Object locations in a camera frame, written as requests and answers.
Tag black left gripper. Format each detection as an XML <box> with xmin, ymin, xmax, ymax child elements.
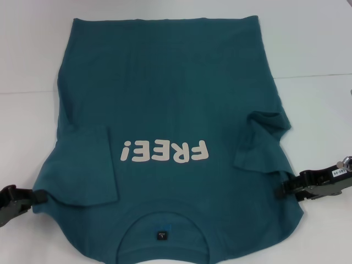
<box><xmin>0</xmin><ymin>185</ymin><xmax>48</xmax><ymax>228</ymax></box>

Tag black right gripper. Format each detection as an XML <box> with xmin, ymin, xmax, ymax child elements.
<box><xmin>276</xmin><ymin>162</ymin><xmax>352</xmax><ymax>205</ymax></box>

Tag teal t-shirt with FREE print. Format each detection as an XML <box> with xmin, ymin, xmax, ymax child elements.
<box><xmin>31</xmin><ymin>16</ymin><xmax>305</xmax><ymax>264</ymax></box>

